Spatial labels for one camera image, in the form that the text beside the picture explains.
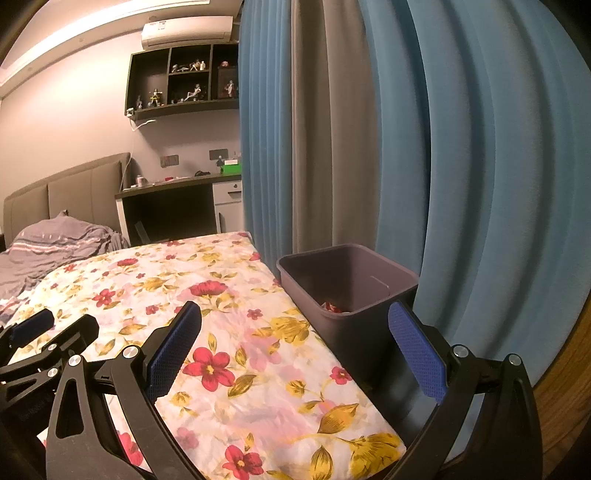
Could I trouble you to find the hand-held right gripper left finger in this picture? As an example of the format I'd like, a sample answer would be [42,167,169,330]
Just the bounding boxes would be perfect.
[45,301,204,480]

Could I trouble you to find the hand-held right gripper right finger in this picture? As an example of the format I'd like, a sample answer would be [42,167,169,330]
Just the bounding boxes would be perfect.
[388,300,543,480]

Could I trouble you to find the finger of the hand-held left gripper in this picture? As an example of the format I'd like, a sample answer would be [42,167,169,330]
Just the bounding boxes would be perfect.
[0,315,100,387]
[0,308,55,352]

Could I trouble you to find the grey plastic bin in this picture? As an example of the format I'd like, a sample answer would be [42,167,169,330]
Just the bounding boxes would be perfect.
[276,244,422,408]

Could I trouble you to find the floral blanket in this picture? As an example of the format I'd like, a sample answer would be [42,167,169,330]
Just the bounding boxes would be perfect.
[0,231,407,480]

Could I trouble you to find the grey striped duvet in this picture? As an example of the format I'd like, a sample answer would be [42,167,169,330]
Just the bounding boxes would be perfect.
[0,210,133,296]

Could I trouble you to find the grey upholstered headboard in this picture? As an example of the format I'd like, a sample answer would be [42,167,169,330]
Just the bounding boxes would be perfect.
[2,152,133,241]

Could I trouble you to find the white drawer cabinet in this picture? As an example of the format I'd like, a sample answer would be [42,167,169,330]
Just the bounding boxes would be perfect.
[212,180,245,234]

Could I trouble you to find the dark wooden desk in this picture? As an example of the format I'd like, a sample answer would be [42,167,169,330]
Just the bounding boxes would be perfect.
[115,172,245,246]

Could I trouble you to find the blue and grey curtain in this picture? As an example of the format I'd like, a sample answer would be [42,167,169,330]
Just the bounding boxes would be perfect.
[238,0,591,385]

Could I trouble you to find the group of shelf figurines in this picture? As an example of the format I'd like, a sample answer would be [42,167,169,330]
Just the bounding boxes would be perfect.
[134,59,239,110]

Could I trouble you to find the white air conditioner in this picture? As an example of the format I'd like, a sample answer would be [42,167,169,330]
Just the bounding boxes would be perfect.
[141,16,234,49]

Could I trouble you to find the dark wall shelf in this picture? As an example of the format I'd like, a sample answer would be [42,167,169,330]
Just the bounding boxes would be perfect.
[124,41,241,119]

